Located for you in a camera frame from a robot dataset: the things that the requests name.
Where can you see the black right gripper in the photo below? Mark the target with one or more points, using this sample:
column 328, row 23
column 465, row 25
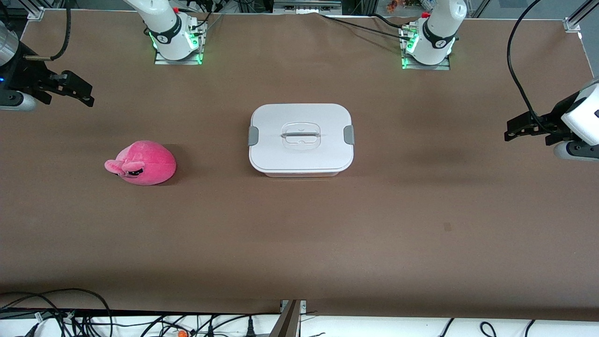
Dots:
column 23, row 76

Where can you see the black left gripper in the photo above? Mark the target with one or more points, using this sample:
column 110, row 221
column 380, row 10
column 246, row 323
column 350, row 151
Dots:
column 555, row 115

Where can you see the pink plush toy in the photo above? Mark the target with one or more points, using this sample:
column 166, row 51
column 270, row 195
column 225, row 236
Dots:
column 149, row 164

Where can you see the white lid with grey clips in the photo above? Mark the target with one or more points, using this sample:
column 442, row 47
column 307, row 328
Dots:
column 323, row 154

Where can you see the small orange toy figure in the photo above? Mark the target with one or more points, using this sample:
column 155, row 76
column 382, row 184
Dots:
column 391, row 5

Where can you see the pink translucent plastic box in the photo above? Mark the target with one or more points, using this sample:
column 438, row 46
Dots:
column 299, row 174

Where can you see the brown table mat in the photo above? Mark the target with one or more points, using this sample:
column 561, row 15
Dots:
column 299, row 234

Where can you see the black power plug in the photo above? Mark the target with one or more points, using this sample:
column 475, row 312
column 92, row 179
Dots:
column 250, row 327

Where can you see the aluminium profile beam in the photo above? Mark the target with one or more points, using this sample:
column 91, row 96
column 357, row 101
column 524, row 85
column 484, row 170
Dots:
column 288, row 323

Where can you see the aluminium frame post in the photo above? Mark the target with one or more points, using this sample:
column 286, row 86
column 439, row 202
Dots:
column 578, row 16
column 36, row 10

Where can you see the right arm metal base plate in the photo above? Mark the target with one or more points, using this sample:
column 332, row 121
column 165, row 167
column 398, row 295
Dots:
column 178, row 62

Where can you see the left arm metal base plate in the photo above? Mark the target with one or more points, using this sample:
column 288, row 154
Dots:
column 426, row 67

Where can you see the grey metal rail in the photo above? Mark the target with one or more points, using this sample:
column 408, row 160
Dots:
column 306, row 5

